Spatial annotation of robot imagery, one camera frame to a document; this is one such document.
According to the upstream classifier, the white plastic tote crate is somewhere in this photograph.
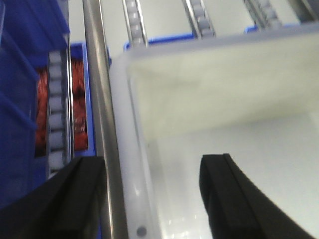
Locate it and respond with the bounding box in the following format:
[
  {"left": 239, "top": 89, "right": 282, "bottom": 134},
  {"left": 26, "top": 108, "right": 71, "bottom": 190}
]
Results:
[{"left": 110, "top": 23, "right": 319, "bottom": 239}]

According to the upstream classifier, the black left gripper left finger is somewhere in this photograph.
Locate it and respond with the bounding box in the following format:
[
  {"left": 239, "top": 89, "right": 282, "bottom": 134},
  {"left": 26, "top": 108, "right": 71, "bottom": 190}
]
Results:
[{"left": 0, "top": 156, "right": 106, "bottom": 239}]

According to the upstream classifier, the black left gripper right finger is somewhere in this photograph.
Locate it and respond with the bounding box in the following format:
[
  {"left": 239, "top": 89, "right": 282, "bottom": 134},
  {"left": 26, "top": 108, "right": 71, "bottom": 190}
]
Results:
[{"left": 199, "top": 154, "right": 312, "bottom": 239}]

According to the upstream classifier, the blue bin left of rack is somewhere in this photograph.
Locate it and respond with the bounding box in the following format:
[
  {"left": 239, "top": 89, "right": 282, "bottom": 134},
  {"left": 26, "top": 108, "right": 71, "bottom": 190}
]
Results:
[{"left": 0, "top": 0, "right": 72, "bottom": 210}]

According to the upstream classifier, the steel rack divider bar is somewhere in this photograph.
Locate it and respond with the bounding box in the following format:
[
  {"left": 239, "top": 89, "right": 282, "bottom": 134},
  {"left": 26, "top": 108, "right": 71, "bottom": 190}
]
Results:
[{"left": 83, "top": 0, "right": 129, "bottom": 239}]

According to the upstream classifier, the red item in bin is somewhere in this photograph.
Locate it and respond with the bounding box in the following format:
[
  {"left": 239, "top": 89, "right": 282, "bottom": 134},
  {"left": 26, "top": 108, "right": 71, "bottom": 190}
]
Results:
[{"left": 35, "top": 57, "right": 89, "bottom": 157}]

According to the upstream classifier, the roller conveyor rail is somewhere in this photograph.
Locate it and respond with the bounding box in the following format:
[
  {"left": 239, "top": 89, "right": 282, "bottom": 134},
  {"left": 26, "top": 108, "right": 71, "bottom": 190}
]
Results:
[
  {"left": 243, "top": 0, "right": 283, "bottom": 30},
  {"left": 122, "top": 0, "right": 149, "bottom": 48},
  {"left": 46, "top": 36, "right": 74, "bottom": 179},
  {"left": 182, "top": 0, "right": 216, "bottom": 39}
]

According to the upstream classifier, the left roller conveyor rail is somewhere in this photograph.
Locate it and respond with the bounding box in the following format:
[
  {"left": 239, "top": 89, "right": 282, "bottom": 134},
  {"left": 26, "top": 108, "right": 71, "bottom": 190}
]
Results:
[{"left": 46, "top": 36, "right": 74, "bottom": 179}]

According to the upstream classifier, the blue bin below rollers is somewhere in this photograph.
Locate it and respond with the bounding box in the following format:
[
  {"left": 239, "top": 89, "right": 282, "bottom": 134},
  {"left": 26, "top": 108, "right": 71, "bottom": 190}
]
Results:
[{"left": 124, "top": 23, "right": 300, "bottom": 52}]

